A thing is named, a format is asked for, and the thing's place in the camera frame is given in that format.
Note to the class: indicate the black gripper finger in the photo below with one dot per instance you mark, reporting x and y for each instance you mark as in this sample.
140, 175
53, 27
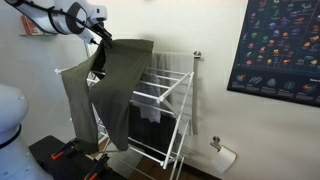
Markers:
108, 38

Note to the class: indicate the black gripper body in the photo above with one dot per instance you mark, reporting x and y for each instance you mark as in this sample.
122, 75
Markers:
99, 30

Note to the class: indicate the olive green pants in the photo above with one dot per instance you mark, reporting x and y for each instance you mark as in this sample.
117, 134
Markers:
123, 76

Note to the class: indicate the black cloth on rack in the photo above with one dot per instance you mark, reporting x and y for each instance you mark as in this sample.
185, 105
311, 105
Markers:
150, 133

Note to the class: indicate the white hanging towel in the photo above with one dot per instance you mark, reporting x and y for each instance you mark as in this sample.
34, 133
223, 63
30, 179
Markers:
176, 63

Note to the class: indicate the blue striped shirt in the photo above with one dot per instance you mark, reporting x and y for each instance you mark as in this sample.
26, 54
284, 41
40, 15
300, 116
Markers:
150, 103

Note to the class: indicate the black clamp orange tip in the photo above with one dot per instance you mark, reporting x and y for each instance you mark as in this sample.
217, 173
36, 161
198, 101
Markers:
65, 149
97, 168

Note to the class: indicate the grey bath mat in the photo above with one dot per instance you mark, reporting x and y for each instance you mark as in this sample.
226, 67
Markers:
125, 165

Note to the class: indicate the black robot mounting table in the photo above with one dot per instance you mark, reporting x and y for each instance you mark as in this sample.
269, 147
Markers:
70, 168

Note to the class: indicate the chrome toilet paper holder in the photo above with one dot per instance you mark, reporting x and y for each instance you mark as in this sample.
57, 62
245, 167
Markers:
216, 142

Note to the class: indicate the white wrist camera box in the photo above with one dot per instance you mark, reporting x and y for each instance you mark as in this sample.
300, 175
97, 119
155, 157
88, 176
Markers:
88, 37

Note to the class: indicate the small wall shelf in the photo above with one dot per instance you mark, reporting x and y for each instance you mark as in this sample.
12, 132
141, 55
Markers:
26, 34

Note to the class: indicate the dark illustrated wall poster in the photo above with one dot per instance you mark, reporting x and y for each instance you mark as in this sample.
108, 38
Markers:
280, 46

